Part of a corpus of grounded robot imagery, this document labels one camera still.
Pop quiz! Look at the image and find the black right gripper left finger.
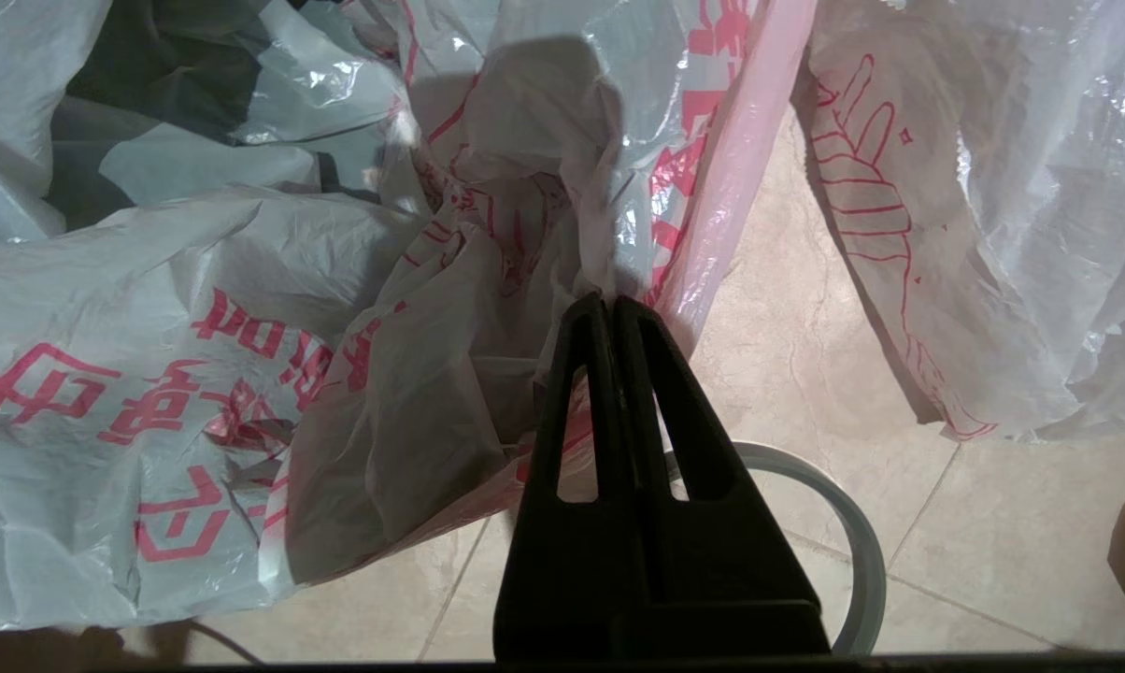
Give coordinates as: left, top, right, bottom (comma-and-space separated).
494, 294, 658, 657

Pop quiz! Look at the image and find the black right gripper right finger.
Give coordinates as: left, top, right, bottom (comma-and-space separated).
615, 295, 831, 657

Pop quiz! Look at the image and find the white red-printed trash bag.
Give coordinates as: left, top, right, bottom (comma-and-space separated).
805, 0, 1125, 442
0, 0, 818, 632

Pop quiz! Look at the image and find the grey bin retaining ring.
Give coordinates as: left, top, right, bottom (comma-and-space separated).
665, 441, 888, 655

